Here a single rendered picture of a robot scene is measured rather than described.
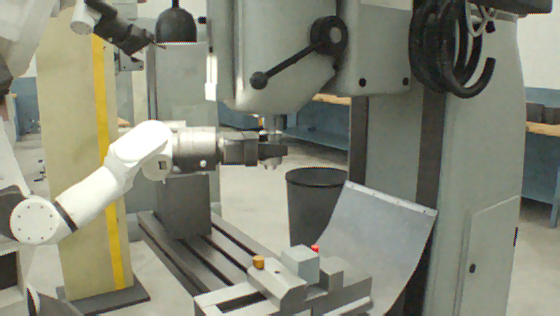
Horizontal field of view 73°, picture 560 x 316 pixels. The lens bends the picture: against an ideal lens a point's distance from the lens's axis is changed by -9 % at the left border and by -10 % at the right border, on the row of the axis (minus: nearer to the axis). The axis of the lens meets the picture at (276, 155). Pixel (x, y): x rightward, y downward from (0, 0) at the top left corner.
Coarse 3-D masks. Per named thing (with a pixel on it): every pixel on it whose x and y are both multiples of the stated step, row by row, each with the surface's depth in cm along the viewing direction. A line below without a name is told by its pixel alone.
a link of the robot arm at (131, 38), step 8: (120, 16) 116; (120, 24) 115; (112, 32) 114; (120, 32) 115; (128, 32) 118; (136, 32) 119; (144, 32) 121; (112, 40) 116; (120, 40) 119; (128, 40) 120; (136, 40) 120; (144, 40) 121; (120, 48) 123; (128, 48) 123; (136, 48) 123
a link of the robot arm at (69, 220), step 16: (96, 176) 73; (112, 176) 73; (64, 192) 70; (80, 192) 70; (96, 192) 71; (112, 192) 73; (64, 208) 68; (80, 208) 69; (96, 208) 71; (64, 224) 67; (80, 224) 70
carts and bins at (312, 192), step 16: (288, 176) 299; (304, 176) 311; (320, 176) 312; (336, 176) 307; (288, 192) 284; (304, 192) 271; (320, 192) 268; (336, 192) 271; (288, 208) 289; (304, 208) 274; (320, 208) 271; (304, 224) 278; (320, 224) 275; (304, 240) 281
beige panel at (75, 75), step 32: (64, 32) 206; (64, 64) 210; (96, 64) 219; (64, 96) 213; (96, 96) 222; (64, 128) 216; (96, 128) 226; (64, 160) 219; (96, 160) 229; (96, 224) 235; (64, 256) 227; (96, 256) 238; (128, 256) 250; (64, 288) 248; (96, 288) 241; (128, 288) 252
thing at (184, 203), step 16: (176, 176) 115; (192, 176) 117; (208, 176) 119; (160, 192) 127; (176, 192) 115; (192, 192) 118; (208, 192) 120; (160, 208) 131; (176, 208) 116; (192, 208) 119; (208, 208) 121; (176, 224) 117; (192, 224) 119; (208, 224) 122
